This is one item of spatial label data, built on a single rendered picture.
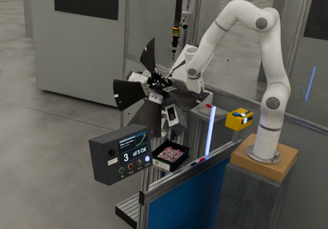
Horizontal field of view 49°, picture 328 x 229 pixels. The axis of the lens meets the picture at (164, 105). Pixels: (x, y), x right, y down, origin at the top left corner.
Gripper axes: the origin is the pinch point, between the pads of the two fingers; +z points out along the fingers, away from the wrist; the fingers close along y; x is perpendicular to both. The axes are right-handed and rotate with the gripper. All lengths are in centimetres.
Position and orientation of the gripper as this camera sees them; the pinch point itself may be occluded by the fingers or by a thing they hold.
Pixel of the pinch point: (195, 97)
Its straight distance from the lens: 213.0
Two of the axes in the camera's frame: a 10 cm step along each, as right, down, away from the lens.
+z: 1.2, 8.0, 5.9
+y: -7.2, -3.4, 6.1
